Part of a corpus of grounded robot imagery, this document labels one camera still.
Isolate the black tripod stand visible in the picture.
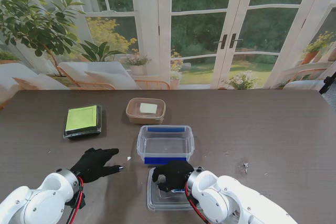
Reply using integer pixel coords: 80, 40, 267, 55
319, 76, 336, 95

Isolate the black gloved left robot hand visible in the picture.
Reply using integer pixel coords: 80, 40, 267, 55
70, 147, 124, 184

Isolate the clear lid with white label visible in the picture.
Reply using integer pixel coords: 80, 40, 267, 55
125, 98, 166, 119

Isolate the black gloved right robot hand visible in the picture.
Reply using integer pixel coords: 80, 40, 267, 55
152, 160, 195, 194

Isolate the red cable on right arm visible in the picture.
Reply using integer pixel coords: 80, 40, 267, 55
185, 182, 211, 223

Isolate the clear lid with green label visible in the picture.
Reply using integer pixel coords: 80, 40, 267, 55
63, 104, 102, 138

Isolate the clear lid with blue label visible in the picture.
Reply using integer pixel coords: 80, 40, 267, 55
146, 167, 203, 212

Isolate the black plastic tray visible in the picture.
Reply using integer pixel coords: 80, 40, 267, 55
62, 104, 102, 141

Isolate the brown kraft paper container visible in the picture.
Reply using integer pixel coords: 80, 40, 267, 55
125, 98, 166, 125

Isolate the clear box with blue clips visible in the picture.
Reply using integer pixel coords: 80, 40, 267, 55
136, 124, 195, 166

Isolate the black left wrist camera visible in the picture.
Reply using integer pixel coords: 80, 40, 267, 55
65, 192, 87, 209

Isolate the printed garden backdrop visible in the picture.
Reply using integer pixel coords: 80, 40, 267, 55
0, 0, 336, 91

